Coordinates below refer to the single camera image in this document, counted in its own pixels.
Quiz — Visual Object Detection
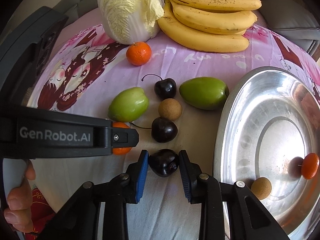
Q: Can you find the small orange tangerine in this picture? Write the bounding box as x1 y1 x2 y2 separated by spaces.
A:
112 122 132 155

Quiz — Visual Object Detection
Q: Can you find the dark cherry without stem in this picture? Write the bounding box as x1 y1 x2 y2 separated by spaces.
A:
148 149 179 178

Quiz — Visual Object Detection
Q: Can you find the green jujube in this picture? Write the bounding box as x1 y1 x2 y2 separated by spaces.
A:
179 77 229 111
108 87 149 122

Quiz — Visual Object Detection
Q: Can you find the dark cherry thin stem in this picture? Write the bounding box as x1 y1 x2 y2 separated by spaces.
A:
130 117 178 143

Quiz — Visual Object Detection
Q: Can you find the brown longan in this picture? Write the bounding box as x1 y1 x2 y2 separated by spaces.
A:
251 177 272 200
158 98 182 121

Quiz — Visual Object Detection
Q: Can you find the dark cherry curved stem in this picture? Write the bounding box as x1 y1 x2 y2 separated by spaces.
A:
141 74 177 100

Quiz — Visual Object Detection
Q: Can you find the large orange tangerine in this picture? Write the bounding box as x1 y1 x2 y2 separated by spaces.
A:
126 42 152 66

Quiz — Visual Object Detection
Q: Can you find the person's left hand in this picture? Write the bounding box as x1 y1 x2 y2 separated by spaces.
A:
4 160 36 233

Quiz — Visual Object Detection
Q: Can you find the pink cartoon tablecloth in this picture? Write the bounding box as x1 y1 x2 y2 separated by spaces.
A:
2 7 320 240

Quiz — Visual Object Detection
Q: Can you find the brown longan in plate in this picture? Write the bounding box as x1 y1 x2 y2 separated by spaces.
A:
251 177 272 200

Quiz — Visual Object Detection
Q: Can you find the silver metal plate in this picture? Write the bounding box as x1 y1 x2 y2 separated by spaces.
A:
213 67 319 239

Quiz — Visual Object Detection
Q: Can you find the tangerine in plate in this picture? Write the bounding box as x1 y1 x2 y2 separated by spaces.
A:
299 153 319 180

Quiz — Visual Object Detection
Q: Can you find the napa cabbage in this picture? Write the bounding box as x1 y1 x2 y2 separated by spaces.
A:
97 0 164 45

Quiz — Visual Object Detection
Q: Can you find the middle yellow banana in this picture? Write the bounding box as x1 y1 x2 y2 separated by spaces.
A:
170 1 258 35

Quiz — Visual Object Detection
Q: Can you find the grey cushion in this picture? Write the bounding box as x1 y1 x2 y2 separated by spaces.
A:
259 0 319 57

